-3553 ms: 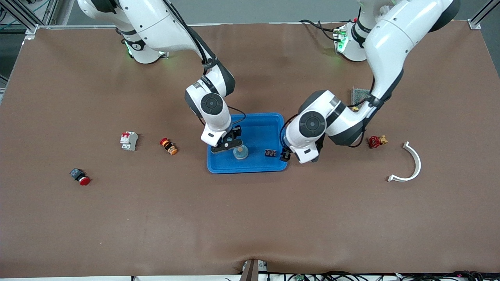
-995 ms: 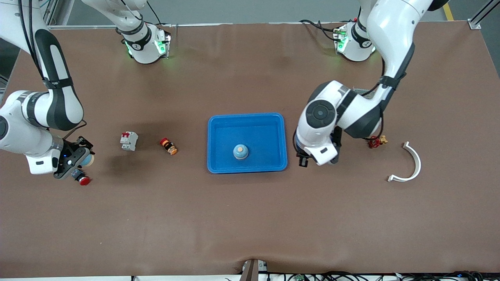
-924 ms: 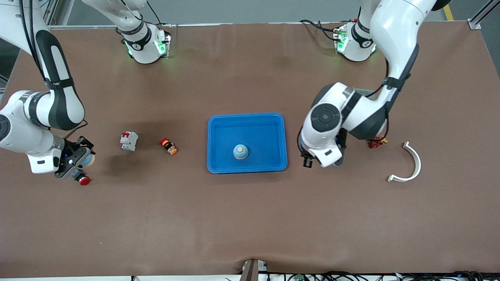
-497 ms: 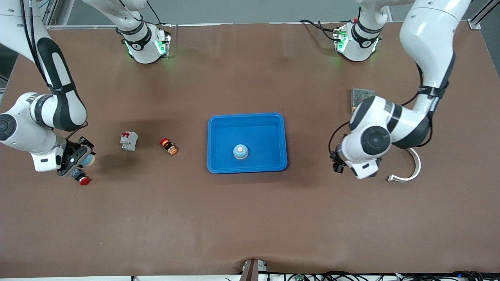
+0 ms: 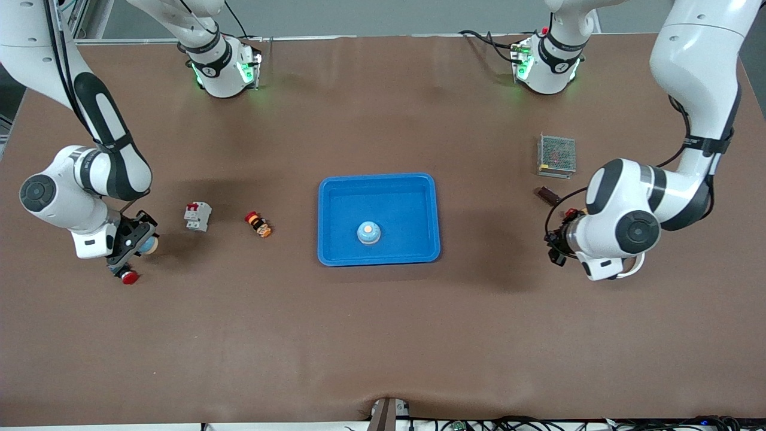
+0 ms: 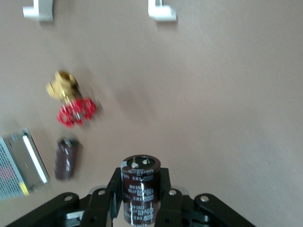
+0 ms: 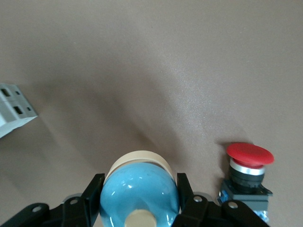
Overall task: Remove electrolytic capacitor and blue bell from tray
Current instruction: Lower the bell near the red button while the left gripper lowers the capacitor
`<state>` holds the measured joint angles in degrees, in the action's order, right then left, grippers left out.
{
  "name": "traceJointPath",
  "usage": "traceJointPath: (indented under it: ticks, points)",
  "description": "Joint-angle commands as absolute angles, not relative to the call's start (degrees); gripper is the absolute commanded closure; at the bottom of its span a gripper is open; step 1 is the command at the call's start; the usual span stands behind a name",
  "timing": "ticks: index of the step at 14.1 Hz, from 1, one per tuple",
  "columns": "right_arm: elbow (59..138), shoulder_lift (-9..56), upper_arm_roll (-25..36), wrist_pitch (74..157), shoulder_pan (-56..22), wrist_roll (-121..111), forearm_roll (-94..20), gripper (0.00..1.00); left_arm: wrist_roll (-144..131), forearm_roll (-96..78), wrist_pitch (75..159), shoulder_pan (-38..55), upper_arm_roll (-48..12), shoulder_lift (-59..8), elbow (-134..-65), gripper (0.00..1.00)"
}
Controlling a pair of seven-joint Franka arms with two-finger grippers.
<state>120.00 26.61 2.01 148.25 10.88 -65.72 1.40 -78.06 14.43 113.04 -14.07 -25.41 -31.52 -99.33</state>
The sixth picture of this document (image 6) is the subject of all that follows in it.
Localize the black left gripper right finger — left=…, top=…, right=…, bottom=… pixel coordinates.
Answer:
left=155, top=167, right=193, bottom=227

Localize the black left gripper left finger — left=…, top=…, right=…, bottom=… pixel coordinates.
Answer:
left=80, top=166, right=124, bottom=227

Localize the dark brown cylindrical capacitor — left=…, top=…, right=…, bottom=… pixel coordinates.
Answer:
left=53, top=138, right=82, bottom=181
left=120, top=155, right=162, bottom=224

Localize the metal mesh power supply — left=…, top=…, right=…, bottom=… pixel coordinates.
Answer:
left=0, top=127, right=51, bottom=201

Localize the brass valve red handle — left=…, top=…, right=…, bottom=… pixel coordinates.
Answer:
left=45, top=70, right=98, bottom=128

